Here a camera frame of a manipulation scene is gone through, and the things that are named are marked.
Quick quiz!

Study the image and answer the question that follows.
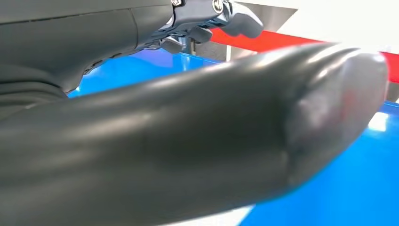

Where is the blue metal shelf rack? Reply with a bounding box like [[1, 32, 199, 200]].
[[68, 48, 399, 226]]

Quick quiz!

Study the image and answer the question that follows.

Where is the red barrier belt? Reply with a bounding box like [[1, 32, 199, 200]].
[[210, 28, 399, 83]]

